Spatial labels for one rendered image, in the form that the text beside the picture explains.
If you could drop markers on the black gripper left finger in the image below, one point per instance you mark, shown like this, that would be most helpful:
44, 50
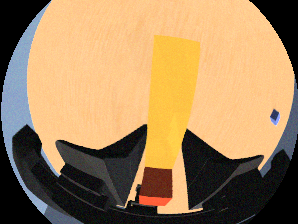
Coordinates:
116, 164

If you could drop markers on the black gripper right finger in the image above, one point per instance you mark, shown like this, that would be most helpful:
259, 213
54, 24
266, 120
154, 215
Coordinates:
207, 170

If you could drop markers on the small blue block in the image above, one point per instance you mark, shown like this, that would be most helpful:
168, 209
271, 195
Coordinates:
274, 117

